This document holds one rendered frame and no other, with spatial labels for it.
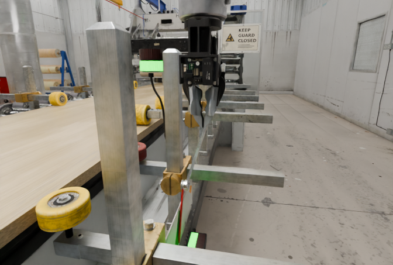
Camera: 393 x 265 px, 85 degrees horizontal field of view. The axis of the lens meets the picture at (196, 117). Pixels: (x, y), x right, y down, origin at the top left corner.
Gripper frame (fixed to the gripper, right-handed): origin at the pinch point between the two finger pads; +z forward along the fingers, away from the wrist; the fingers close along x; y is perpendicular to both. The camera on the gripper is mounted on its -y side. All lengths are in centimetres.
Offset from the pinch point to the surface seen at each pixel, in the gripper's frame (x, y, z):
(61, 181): -27.4, 11.7, 11.0
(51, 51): -517, -511, -49
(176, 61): -6.4, -1.6, -12.9
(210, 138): -7, -76, 31
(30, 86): -115, -65, 0
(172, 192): -7.4, 1.1, 18.0
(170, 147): -8.4, -1.6, 7.4
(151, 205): -22.7, -20.9, 39.0
